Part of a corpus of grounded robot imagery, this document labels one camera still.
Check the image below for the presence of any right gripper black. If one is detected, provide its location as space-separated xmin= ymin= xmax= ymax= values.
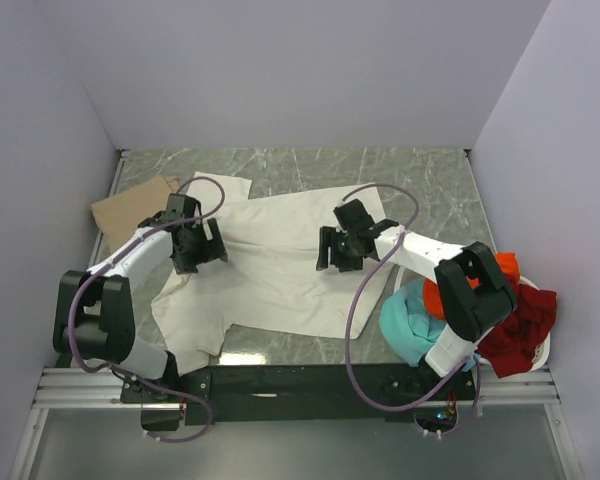
xmin=316 ymin=226 xmax=364 ymax=273

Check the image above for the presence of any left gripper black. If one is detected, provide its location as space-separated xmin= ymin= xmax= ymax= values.
xmin=173 ymin=218 xmax=227 ymax=274

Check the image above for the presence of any cream white t shirt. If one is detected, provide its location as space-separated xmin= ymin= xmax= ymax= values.
xmin=151 ymin=172 xmax=365 ymax=375

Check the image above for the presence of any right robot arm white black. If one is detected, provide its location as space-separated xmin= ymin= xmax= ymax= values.
xmin=316 ymin=199 xmax=518 ymax=399

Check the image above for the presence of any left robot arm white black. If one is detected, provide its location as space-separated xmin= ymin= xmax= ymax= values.
xmin=52 ymin=193 xmax=228 ymax=402

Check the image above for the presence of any white perforated laundry basket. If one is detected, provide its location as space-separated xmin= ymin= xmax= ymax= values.
xmin=380 ymin=253 xmax=557 ymax=378

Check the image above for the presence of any folded tan t shirt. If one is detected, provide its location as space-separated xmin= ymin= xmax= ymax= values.
xmin=91 ymin=175 xmax=180 ymax=251

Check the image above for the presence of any orange t shirt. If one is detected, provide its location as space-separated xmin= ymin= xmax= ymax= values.
xmin=422 ymin=252 xmax=520 ymax=321

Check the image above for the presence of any teal t shirt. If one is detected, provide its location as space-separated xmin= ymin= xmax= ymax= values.
xmin=379 ymin=280 xmax=446 ymax=367

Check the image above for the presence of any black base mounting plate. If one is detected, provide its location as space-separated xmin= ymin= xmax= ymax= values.
xmin=120 ymin=363 xmax=476 ymax=431

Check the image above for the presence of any dark red t shirt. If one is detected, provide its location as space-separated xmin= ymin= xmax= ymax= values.
xmin=478 ymin=284 xmax=557 ymax=378

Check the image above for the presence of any aluminium frame rail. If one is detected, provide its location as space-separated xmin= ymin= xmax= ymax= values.
xmin=19 ymin=147 xmax=583 ymax=479

